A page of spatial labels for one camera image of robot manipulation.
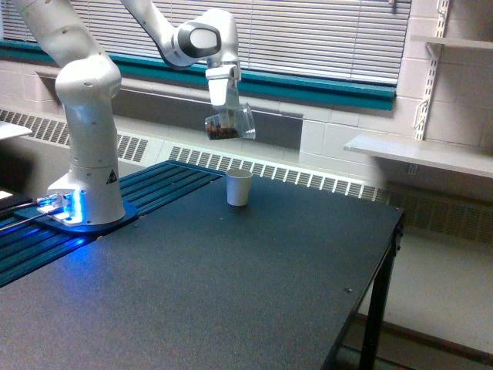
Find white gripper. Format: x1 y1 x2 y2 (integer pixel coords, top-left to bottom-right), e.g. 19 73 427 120
206 64 241 127

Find clear plastic cup with nuts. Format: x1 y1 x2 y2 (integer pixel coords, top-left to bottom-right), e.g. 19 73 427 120
204 103 256 140

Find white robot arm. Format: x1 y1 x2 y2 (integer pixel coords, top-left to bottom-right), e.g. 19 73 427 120
15 1 243 227

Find white paper cup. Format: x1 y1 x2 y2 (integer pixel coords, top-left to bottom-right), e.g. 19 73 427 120
226 169 253 207

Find teal window sill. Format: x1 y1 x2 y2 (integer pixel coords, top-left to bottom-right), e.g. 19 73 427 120
1 39 396 111

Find white window blinds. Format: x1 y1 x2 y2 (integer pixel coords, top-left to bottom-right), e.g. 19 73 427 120
1 0 411 85

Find white object at left edge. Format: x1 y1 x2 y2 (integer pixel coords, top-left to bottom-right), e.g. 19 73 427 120
0 121 32 140

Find black table leg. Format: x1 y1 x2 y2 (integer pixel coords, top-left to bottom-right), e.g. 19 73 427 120
358 217 404 369

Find white radiator vent cover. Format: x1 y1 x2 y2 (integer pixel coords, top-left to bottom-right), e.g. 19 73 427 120
0 108 493 244

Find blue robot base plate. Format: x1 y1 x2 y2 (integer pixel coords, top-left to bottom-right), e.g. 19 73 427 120
13 200 139 234

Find white shelf bracket rail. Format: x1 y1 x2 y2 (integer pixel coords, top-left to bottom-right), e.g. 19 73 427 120
414 0 450 140

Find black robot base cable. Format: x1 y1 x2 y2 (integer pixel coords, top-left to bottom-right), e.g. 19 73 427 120
0 197 51 232

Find white upper wall shelf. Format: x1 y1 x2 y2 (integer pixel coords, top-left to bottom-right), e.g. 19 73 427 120
411 35 493 50

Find white wall shelf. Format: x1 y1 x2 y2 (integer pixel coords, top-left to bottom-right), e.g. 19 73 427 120
411 35 493 50
344 133 492 178

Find white lower wall shelf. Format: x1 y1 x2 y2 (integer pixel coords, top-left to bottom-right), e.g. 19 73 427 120
344 133 492 178

